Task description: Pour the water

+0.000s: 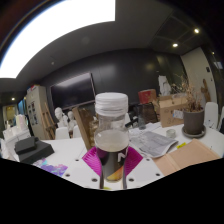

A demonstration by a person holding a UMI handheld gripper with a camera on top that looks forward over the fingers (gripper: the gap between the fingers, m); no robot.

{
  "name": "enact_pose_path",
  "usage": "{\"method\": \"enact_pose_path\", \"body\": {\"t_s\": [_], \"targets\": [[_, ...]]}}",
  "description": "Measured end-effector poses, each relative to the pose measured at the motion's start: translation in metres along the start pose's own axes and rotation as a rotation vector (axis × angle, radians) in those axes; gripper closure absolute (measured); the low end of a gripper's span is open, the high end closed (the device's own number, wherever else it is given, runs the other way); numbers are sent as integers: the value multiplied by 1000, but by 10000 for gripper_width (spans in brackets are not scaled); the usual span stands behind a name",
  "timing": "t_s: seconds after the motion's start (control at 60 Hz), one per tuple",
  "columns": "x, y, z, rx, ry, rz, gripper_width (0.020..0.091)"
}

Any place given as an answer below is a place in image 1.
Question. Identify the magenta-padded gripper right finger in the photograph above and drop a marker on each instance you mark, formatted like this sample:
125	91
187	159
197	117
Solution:
141	168

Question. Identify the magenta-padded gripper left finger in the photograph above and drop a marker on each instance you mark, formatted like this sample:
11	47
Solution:
85	166

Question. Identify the white-capped dark drink bottle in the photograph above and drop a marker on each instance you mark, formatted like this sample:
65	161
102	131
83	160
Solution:
111	140

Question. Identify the grey printed newspaper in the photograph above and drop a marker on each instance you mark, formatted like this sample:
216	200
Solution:
153	143

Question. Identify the grey glass pitcher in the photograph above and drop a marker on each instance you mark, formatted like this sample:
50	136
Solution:
142	123

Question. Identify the small white cup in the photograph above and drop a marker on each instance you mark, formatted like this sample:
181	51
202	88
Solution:
170	133

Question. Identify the yellow tape piece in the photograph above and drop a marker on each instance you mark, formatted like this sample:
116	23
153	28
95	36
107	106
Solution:
181	145

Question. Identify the white plaster bust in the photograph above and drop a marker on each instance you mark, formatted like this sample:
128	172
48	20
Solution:
60	116
71	121

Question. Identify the black box stack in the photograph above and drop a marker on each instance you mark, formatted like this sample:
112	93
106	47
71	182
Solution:
33	150

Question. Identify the wooden easel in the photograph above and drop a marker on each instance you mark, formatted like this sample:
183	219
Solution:
48	121

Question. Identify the brown cardboard box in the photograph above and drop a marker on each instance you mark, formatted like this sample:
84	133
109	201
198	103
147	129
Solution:
171	110

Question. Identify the dry plant in grey pot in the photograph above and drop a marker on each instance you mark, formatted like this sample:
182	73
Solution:
193	121

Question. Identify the red box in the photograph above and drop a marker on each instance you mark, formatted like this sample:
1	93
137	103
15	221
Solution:
147	96

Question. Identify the white cabinet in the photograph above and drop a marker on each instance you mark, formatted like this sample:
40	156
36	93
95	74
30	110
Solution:
35	110

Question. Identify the wooden mannequin figure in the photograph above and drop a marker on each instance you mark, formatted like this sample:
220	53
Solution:
205	90

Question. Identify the white ceiling light panel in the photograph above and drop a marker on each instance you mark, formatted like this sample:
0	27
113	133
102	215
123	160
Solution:
50	33

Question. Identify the large black wall screen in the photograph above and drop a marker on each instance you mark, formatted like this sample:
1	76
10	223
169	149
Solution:
73	91

